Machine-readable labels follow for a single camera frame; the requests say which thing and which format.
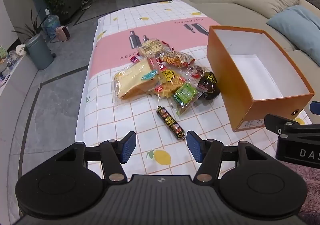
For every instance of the white round object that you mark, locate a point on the white round object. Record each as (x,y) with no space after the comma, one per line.
(20,49)

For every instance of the red noodle snack packet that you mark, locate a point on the red noodle snack packet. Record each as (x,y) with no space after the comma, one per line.
(177,58)

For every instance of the grey trash can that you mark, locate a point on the grey trash can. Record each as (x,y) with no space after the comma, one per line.
(40,52)

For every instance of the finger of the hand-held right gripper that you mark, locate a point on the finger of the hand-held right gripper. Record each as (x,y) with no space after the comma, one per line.
(315,108)
(295,127)

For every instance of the popcorn packet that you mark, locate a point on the popcorn packet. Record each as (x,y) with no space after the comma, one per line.
(151,47)

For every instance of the orange cardboard box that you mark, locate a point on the orange cardboard box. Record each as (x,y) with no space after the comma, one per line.
(225,65)

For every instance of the group of small ornaments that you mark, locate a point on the group of small ornaments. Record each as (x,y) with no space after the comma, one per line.
(6,62)

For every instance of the black round snack packet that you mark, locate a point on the black round snack packet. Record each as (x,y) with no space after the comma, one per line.
(208,85)

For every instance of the white low cabinet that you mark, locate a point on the white low cabinet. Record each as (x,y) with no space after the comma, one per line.
(17,75)

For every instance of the pink checked printed tablecloth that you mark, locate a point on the pink checked printed tablecloth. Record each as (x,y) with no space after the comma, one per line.
(140,120)

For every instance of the brown date candy packet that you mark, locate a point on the brown date candy packet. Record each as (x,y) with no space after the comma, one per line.
(196,71)

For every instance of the light blue cushion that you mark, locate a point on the light blue cushion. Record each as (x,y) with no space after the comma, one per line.
(297,25)

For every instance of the large red snack packet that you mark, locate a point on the large red snack packet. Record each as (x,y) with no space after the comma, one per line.
(153,63)

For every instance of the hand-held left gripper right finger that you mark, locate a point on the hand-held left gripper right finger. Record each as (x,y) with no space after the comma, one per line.
(193,148)

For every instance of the small red candy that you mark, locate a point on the small red candy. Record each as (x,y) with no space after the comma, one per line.
(135,59)

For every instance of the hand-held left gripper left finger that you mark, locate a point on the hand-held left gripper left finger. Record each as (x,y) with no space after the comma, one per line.
(128,146)

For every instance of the large water bottle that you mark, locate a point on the large water bottle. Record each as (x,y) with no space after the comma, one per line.
(51,25)

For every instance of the green snack packet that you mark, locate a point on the green snack packet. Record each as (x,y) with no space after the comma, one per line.
(185,93)

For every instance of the purple fluffy rug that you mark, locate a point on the purple fluffy rug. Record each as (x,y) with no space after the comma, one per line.
(305,185)

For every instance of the tall floor plant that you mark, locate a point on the tall floor plant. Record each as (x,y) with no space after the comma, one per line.
(30,27)

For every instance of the beige sofa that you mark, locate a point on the beige sofa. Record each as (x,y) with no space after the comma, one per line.
(225,12)

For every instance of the black sausage stick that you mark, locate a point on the black sausage stick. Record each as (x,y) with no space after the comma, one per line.
(170,121)

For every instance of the sliced bread packet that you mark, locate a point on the sliced bread packet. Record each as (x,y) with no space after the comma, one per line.
(135,80)

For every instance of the pink heater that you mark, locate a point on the pink heater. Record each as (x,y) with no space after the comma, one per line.
(63,33)

